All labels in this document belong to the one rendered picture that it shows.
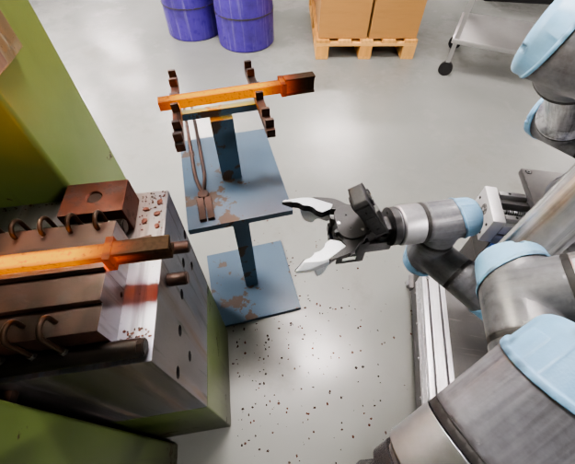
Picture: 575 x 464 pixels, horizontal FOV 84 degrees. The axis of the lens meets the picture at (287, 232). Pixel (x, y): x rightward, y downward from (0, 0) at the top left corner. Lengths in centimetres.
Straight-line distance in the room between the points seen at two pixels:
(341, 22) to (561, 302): 313
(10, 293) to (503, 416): 63
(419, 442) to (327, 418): 120
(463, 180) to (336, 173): 80
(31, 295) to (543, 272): 67
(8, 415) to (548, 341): 66
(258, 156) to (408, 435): 95
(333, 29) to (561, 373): 324
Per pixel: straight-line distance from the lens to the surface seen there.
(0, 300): 66
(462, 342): 146
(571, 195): 62
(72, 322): 59
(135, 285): 66
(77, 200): 75
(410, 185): 218
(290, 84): 92
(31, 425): 72
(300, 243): 176
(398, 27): 348
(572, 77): 61
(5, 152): 82
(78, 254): 62
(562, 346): 27
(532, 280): 40
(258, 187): 100
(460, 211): 64
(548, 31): 61
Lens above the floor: 144
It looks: 53 degrees down
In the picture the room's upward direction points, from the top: straight up
